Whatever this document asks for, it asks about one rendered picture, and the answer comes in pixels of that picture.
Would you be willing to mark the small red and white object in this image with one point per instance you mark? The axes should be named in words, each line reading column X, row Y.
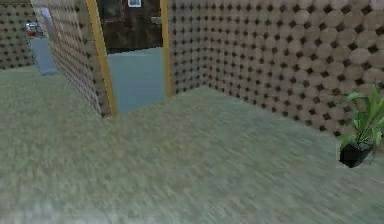
column 31, row 29

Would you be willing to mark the white framed wall picture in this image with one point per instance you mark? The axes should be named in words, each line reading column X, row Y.
column 134, row 2

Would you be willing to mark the green house plant black pot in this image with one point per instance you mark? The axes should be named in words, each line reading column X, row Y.
column 355, row 154

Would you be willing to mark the yellow door frame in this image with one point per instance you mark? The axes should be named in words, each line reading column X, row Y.
column 102, row 56

